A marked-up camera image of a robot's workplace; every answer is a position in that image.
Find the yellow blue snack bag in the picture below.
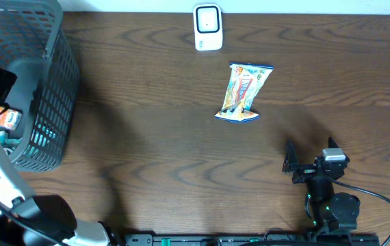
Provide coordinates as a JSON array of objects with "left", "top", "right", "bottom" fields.
[{"left": 215, "top": 62, "right": 274, "bottom": 123}]

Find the orange juice carton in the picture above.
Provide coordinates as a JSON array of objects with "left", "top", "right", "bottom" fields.
[{"left": 0, "top": 106, "right": 23, "bottom": 131}]

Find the green tissue pack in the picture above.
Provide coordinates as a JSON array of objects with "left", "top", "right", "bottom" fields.
[{"left": 0, "top": 131, "right": 21, "bottom": 155}]

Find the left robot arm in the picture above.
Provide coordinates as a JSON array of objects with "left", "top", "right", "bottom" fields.
[{"left": 0, "top": 68, "right": 124, "bottom": 245}]

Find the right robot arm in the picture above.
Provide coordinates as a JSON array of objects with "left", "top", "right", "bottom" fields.
[{"left": 282, "top": 137, "right": 361, "bottom": 236}]

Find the white barcode scanner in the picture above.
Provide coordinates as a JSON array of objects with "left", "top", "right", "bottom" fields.
[{"left": 193, "top": 3, "right": 223, "bottom": 51}]

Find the grey plastic mesh basket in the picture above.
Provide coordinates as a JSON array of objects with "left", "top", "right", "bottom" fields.
[{"left": 0, "top": 0, "right": 79, "bottom": 172}]

